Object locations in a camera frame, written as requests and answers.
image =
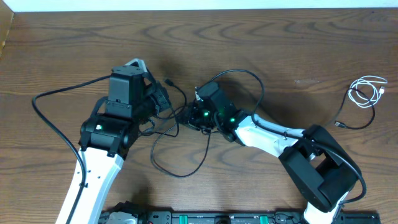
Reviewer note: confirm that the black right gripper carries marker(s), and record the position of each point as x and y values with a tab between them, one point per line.
189	115

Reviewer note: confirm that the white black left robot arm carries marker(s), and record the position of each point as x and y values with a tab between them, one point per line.
106	137

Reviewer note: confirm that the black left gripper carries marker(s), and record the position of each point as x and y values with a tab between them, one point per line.
159	89

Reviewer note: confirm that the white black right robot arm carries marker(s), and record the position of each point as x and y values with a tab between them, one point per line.
319	167

